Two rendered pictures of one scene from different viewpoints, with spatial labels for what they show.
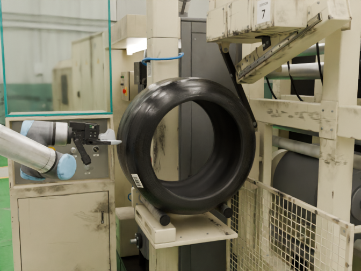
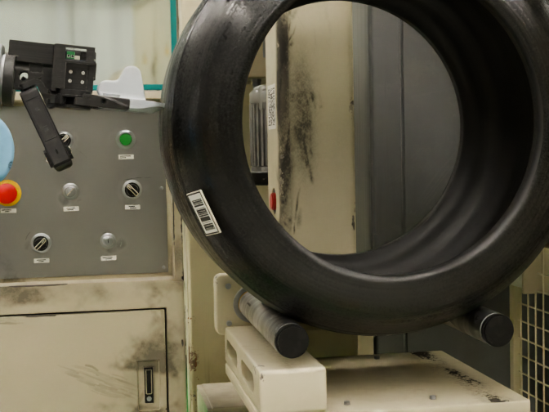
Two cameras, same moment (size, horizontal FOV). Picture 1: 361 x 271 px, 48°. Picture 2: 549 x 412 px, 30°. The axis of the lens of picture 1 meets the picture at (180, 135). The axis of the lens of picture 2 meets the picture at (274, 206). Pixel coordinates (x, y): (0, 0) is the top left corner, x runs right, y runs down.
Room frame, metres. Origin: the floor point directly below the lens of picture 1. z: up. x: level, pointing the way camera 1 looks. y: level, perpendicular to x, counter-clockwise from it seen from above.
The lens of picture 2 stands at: (0.25, -0.13, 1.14)
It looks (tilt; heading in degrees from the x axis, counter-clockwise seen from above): 3 degrees down; 9
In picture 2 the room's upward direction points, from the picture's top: 1 degrees counter-clockwise
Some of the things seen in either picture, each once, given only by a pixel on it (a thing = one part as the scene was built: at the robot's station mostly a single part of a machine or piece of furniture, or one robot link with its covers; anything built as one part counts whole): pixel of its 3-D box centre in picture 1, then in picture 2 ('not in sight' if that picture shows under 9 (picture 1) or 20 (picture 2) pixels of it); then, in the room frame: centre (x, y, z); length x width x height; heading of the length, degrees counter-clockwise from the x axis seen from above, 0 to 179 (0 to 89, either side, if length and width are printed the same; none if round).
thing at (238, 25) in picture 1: (260, 19); not in sight; (1.73, -0.34, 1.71); 0.61 x 0.25 x 0.15; 19
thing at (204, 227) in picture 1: (183, 226); (363, 383); (1.76, -0.01, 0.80); 0.37 x 0.36 x 0.02; 109
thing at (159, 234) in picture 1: (153, 221); (270, 364); (1.71, 0.12, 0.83); 0.36 x 0.09 x 0.06; 19
